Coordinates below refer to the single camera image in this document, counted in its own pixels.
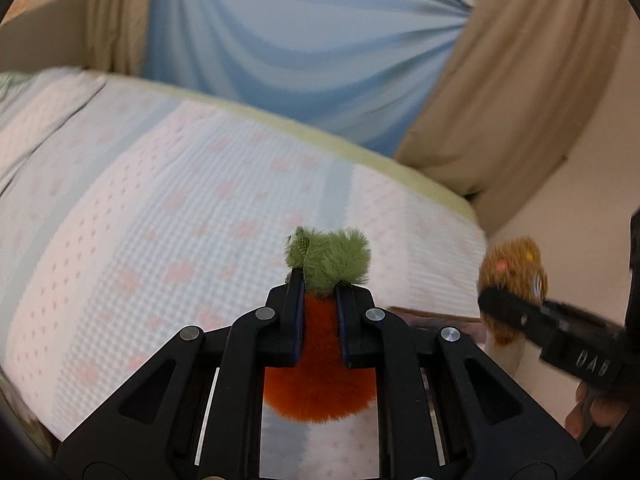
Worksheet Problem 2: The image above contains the orange plush carrot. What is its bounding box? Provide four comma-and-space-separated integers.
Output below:
264, 226, 376, 424

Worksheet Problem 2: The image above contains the left beige curtain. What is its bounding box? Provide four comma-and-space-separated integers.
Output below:
86, 0, 151, 76

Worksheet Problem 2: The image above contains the green mattress sheet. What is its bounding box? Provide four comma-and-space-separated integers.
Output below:
91, 70, 480, 226

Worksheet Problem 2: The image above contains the pink patterned cardboard box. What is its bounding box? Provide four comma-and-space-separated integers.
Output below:
388, 307, 487, 344

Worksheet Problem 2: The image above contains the light blue hanging sheet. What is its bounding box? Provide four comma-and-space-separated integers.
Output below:
143, 0, 469, 156

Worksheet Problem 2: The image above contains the brown plush toy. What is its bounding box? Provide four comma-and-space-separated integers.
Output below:
476, 236, 548, 349

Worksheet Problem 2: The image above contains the right beige curtain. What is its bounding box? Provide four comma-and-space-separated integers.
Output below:
395, 0, 630, 233

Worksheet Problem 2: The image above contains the blue pink patterned bedspread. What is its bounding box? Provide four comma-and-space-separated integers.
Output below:
1, 68, 486, 464

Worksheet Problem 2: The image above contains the person right hand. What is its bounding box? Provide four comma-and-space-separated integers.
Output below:
564, 382, 631, 440

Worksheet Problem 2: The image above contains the beige curtain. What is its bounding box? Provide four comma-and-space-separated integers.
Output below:
86, 0, 151, 76
395, 0, 630, 233

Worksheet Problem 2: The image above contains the grey headboard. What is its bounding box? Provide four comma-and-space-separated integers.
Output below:
0, 0, 88, 73

